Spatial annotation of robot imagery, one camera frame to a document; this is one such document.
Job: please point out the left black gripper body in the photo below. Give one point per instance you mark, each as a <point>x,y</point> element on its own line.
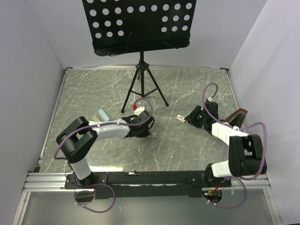
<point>145,132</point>

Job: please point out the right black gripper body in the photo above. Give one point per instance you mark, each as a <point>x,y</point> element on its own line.
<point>201,117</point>

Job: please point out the light blue stapler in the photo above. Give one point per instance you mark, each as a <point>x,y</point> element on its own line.
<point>100,116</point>

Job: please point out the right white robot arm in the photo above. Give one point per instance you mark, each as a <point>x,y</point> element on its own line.
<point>245,151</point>

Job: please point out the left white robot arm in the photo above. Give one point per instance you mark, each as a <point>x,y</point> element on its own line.
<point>76,140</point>

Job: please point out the brown wooden metronome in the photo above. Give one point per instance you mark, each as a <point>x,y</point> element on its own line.
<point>236,119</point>

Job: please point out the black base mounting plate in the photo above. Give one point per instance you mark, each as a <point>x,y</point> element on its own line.
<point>147,184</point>

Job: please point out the black perforated music stand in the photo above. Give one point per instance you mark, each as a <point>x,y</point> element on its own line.
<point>119,27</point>

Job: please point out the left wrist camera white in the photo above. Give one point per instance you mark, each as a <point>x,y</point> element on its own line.
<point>138,109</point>

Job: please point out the aluminium rail frame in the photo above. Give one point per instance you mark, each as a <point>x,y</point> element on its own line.
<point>178,147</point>

